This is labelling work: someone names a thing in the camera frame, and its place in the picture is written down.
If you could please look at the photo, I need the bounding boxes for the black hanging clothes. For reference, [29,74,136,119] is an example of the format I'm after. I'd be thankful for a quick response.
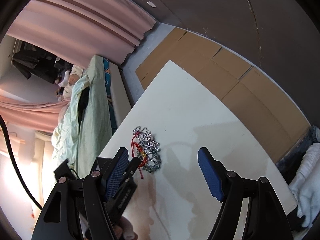
[12,50,73,84]

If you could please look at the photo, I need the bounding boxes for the pile of bracelets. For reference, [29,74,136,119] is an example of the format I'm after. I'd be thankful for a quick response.
[130,126,163,179]

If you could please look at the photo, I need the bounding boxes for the black cable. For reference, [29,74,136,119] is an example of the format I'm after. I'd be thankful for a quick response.
[0,114,43,210]

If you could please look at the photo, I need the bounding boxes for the dark wood wall panel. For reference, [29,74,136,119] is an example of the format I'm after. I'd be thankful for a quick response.
[132,0,319,125]

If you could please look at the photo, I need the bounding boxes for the green bed sheet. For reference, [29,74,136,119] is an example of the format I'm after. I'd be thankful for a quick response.
[75,55,112,178]

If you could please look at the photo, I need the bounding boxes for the white bed frame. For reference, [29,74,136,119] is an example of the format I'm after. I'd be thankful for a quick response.
[109,62,131,127]

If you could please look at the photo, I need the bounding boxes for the flattened brown cardboard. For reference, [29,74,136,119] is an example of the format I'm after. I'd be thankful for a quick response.
[136,28,310,163]

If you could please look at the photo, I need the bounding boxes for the white sock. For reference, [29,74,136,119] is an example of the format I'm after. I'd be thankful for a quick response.
[58,70,70,87]

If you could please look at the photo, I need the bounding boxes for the white wall outlet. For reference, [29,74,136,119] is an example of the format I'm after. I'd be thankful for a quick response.
[147,1,157,8]

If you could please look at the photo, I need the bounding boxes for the patterned pillow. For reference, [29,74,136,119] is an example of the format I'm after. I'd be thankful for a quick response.
[62,65,83,99]

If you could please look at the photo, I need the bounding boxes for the white fluffy cloth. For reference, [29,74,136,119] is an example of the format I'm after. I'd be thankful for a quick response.
[289,142,319,228]

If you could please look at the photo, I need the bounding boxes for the white table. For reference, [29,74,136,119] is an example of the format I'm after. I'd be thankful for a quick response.
[98,60,298,240]

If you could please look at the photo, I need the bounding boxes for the pink side curtain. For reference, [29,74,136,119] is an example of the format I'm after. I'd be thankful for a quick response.
[1,89,69,133]

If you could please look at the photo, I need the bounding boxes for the black garment on bed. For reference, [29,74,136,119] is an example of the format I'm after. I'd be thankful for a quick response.
[78,87,90,125]

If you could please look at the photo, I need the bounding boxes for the person's hand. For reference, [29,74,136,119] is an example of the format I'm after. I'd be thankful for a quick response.
[85,216,139,240]

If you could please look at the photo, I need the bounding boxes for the light green duvet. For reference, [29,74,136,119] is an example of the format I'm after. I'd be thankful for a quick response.
[52,75,90,166]

